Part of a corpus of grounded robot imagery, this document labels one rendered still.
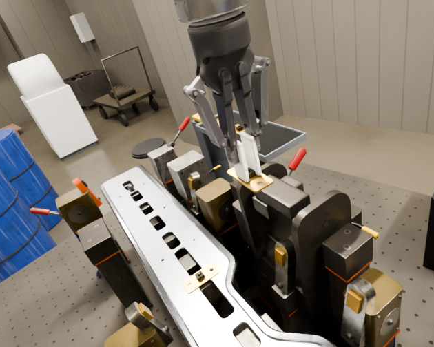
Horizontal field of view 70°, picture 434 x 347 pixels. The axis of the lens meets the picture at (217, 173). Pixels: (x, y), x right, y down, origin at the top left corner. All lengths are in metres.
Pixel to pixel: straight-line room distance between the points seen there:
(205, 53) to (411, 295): 0.86
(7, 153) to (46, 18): 5.33
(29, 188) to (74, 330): 2.13
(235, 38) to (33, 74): 4.43
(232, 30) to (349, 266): 0.41
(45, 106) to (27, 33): 3.50
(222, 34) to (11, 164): 2.87
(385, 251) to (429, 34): 2.07
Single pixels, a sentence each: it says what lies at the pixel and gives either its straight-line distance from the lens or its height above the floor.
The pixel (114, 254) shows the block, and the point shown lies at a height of 0.97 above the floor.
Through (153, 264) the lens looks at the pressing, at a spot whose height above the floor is 1.00.
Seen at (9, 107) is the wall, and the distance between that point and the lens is 8.50.
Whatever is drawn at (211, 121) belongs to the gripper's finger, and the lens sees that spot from 0.42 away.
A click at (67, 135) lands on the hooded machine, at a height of 0.32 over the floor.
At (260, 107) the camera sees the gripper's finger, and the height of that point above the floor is 1.37.
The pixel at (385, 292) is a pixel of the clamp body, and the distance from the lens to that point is 0.58.
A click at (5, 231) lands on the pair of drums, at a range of 2.65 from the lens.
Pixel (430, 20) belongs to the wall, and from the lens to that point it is 2.91.
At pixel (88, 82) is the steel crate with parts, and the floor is 0.52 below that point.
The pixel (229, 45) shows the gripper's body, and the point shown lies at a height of 1.48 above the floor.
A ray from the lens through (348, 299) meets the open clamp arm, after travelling 0.56.
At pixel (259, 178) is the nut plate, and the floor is 1.26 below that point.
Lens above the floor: 1.54
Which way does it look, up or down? 31 degrees down
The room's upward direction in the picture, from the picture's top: 18 degrees counter-clockwise
